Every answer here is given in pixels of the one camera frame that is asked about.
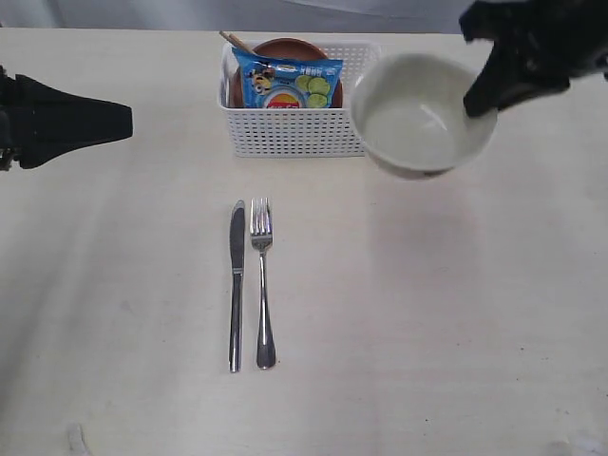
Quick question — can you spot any blue chips bag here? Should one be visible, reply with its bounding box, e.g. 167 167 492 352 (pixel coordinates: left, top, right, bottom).
233 47 343 109

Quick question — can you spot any brown round plate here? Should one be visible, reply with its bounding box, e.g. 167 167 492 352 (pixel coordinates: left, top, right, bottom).
228 38 343 108

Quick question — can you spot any silver table knife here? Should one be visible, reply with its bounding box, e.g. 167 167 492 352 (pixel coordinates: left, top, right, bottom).
229 199 245 373

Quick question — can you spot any pale green bowl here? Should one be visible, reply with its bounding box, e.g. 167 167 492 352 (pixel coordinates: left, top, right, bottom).
349 53 498 180

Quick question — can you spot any silver fork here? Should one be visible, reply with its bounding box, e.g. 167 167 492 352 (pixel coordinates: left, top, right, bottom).
250 198 276 370

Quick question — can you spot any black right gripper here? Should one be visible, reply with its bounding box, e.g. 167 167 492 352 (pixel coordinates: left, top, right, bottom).
459 1 607 117

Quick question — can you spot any white perforated plastic basket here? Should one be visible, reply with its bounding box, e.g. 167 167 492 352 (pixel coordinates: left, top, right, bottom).
218 39 381 158

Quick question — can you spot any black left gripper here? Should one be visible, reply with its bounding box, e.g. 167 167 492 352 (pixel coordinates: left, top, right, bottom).
1 66 133 171

